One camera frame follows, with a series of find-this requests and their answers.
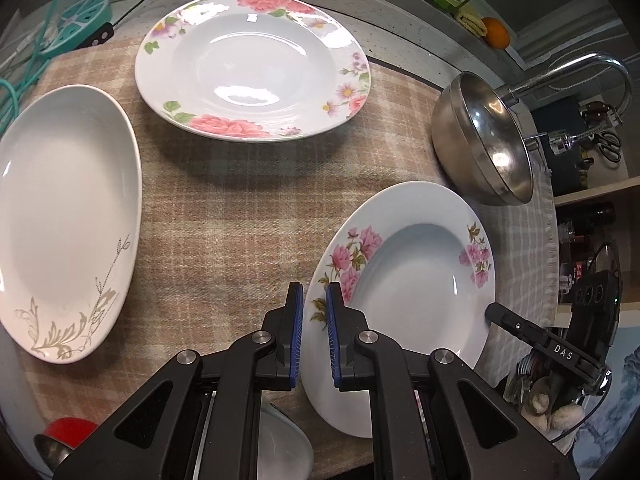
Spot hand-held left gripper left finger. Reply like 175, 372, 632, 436
52, 282, 304, 480

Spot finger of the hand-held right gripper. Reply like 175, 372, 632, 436
486, 302, 551, 348

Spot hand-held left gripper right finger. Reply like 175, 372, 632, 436
327, 284, 581, 480

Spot white plate pink flower sprigs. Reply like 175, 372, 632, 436
302, 180, 496, 438

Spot white bowl teal rim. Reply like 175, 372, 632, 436
257, 402, 315, 480

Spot stainless steel bowl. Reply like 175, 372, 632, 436
431, 71, 535, 207

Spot red bowl steel inside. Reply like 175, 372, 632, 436
34, 417, 101, 471

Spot white plate silver leaf print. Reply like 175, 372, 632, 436
0, 85, 142, 363

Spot white plate large rose rim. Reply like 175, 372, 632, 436
135, 0, 372, 141

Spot person's right hand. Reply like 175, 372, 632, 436
530, 390, 586, 431

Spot blue white printed cloth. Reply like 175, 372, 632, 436
590, 335, 640, 461

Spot white shelf board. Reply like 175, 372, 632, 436
555, 176, 640, 206

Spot beige plaid cloth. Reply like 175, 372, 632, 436
20, 42, 558, 480

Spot black scissors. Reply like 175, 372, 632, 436
597, 130, 623, 163

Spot chrome kitchen faucet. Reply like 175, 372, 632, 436
495, 51, 632, 156

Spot orange fruit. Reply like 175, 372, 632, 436
481, 17, 510, 50

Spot yellow sponge cloth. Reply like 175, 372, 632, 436
452, 5, 488, 36

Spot teal round power strip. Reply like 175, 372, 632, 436
37, 0, 115, 56

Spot teal cable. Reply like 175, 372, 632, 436
0, 0, 66, 131

